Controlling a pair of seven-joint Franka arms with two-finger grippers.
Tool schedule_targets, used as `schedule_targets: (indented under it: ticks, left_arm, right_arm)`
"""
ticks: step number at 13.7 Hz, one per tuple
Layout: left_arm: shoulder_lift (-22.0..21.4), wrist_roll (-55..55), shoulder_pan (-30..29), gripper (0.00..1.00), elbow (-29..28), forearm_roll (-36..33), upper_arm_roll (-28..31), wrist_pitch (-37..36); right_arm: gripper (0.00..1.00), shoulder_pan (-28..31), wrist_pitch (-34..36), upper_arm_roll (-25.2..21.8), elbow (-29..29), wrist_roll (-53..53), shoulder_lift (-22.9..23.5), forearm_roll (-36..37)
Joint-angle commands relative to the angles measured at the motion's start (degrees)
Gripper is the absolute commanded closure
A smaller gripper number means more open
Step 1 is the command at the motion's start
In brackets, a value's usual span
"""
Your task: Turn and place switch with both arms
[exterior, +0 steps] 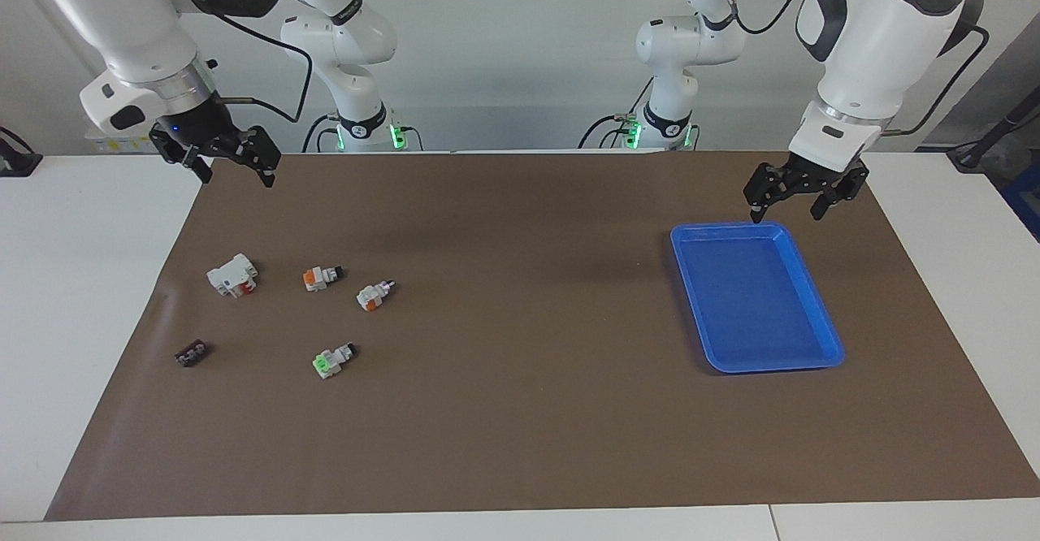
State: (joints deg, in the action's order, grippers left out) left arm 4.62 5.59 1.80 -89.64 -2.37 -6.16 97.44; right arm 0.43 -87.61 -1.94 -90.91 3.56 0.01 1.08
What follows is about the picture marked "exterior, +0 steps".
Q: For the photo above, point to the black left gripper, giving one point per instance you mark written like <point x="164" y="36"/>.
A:
<point x="812" y="174"/>

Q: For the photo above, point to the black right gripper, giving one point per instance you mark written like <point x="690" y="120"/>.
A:
<point x="195" y="125"/>

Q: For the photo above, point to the orange green block selector switch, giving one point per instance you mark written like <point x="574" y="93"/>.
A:
<point x="371" y="298"/>

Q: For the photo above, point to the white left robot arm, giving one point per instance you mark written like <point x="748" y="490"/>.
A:
<point x="861" y="45"/>

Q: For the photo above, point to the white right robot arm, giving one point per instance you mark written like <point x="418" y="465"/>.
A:
<point x="122" y="21"/>

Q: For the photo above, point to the white circuit breaker red lever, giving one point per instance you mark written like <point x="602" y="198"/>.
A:
<point x="230" y="275"/>

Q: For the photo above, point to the blue plastic tray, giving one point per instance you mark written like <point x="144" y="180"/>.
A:
<point x="756" y="297"/>

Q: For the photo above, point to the black stand pole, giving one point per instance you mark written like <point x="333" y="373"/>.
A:
<point x="995" y="131"/>

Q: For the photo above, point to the small black terminal block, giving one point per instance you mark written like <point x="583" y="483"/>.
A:
<point x="192" y="353"/>

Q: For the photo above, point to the black table clamp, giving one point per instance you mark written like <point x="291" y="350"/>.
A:
<point x="16" y="163"/>

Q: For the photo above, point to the blue crate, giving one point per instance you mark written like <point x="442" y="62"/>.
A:
<point x="1025" y="200"/>

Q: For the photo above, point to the brown table mat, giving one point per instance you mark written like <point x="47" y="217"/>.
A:
<point x="504" y="378"/>

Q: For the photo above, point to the orange block switch black knob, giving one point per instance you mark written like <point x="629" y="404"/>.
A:
<point x="318" y="279"/>

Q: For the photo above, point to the green block switch black knob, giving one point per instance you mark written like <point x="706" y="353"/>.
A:
<point x="329" y="362"/>

